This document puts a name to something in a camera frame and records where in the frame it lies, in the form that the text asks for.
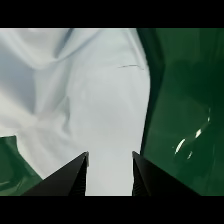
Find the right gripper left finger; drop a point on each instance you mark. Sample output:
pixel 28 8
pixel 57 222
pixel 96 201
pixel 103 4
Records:
pixel 68 180

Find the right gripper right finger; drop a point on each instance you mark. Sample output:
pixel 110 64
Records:
pixel 150 181

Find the white shirt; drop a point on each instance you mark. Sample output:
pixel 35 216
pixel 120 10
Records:
pixel 100 100

